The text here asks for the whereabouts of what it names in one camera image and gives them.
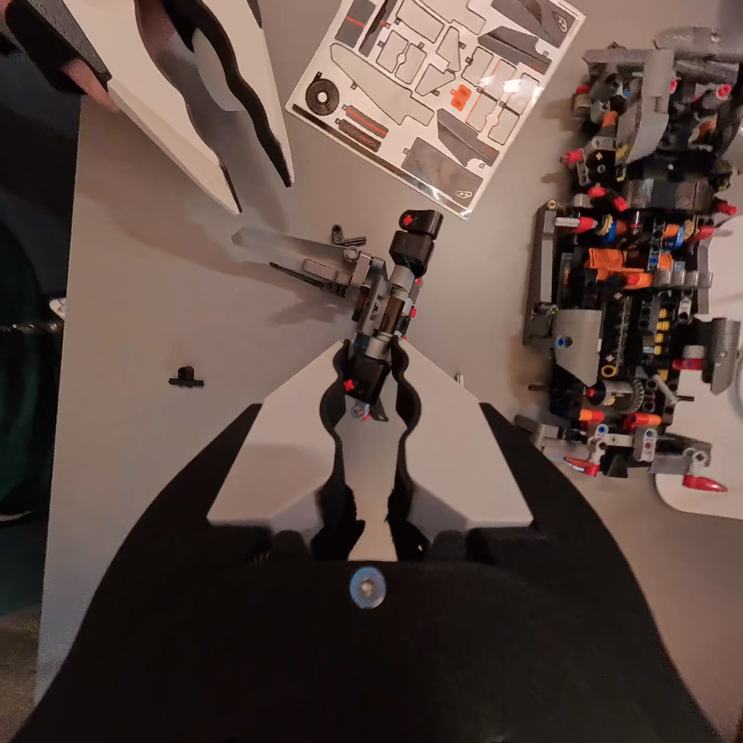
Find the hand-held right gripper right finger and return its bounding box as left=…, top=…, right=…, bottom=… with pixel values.
left=384, top=338, right=535, bottom=561

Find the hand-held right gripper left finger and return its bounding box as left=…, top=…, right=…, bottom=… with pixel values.
left=206, top=339, right=368, bottom=561

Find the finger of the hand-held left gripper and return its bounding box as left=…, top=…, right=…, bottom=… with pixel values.
left=61, top=0, right=243, bottom=216
left=192, top=0, right=295, bottom=189

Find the grey blade lego assembly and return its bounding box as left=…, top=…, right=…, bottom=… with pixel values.
left=231, top=223, right=387, bottom=303

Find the black lego door assembly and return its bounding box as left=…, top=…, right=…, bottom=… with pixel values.
left=342, top=209, right=445, bottom=421

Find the lego car chassis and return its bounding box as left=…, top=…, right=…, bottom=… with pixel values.
left=522, top=26, right=743, bottom=494

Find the person's left hand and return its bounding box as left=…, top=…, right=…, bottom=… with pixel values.
left=61, top=58, right=123, bottom=113

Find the sticker sheet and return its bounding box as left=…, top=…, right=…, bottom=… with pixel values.
left=286, top=0, right=586, bottom=220

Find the white book stand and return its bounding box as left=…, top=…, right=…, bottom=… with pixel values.
left=655, top=229, right=743, bottom=519

